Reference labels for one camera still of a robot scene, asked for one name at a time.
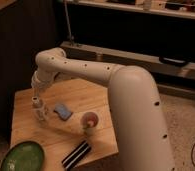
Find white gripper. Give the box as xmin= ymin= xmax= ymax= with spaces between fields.
xmin=31 ymin=70 xmax=54 ymax=100

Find clear plastic bottle white cap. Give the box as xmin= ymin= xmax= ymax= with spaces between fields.
xmin=32 ymin=96 xmax=48 ymax=121

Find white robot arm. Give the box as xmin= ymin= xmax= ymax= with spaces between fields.
xmin=32 ymin=48 xmax=175 ymax=171

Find blue sponge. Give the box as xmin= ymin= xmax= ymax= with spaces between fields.
xmin=54 ymin=103 xmax=72 ymax=121

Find wooden low table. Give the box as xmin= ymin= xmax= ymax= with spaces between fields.
xmin=11 ymin=79 xmax=121 ymax=171

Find green round plate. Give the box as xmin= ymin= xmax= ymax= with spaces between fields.
xmin=0 ymin=141 xmax=45 ymax=171

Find pink paper cup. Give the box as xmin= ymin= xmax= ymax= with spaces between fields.
xmin=81 ymin=112 xmax=99 ymax=135

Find metal pole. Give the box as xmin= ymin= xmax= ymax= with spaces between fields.
xmin=63 ymin=0 xmax=74 ymax=45

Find cluttered shelf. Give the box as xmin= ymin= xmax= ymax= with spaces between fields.
xmin=58 ymin=0 xmax=195 ymax=20

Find long case black handle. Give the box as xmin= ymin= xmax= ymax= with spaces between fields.
xmin=60 ymin=41 xmax=195 ymax=80

